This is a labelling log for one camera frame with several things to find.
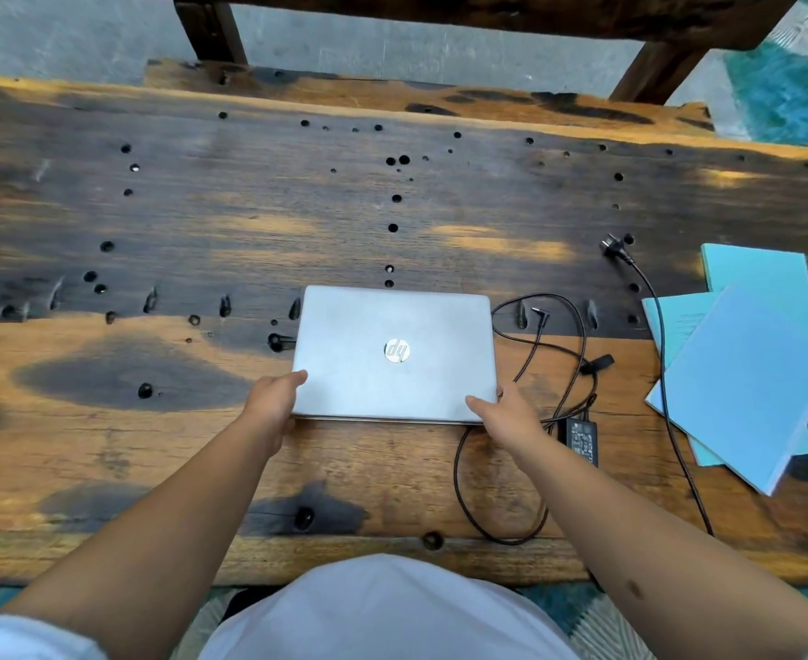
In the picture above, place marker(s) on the person's left hand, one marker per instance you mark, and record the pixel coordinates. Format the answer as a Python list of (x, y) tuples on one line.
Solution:
[(265, 408)]

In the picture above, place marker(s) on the person's right hand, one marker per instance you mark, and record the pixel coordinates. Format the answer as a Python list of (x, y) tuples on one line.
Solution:
[(514, 426)]

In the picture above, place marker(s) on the person's right thumb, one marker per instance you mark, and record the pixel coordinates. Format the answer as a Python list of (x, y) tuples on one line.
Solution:
[(483, 407)]

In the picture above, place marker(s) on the person's left thumb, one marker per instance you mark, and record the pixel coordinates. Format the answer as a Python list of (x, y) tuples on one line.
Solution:
[(286, 380)]

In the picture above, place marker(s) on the silver laptop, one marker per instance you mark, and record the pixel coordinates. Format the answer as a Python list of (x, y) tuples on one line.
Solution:
[(369, 377)]

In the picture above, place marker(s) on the person's left forearm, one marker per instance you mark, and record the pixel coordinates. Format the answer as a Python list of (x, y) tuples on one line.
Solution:
[(156, 542)]

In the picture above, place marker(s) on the person's right forearm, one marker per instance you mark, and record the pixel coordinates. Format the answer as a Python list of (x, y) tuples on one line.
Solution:
[(638, 563)]

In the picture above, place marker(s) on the black power adapter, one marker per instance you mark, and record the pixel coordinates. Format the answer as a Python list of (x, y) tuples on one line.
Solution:
[(583, 441)]

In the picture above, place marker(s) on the thin light blue notebook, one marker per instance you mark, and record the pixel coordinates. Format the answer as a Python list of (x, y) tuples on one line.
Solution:
[(676, 319)]

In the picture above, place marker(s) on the person's white shirt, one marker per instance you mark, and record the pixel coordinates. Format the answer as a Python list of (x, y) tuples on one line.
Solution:
[(376, 611)]

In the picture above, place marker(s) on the large light blue notebook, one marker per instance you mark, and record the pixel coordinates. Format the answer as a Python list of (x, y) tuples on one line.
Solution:
[(741, 384)]

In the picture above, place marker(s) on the teal notebook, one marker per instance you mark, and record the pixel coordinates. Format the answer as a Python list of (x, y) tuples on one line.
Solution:
[(755, 267)]

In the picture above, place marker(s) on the dark wooden bench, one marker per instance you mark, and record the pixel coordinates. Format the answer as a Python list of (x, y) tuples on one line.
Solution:
[(445, 96)]

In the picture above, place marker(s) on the teal patterned rug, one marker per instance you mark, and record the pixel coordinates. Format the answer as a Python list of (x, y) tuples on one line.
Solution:
[(789, 96)]

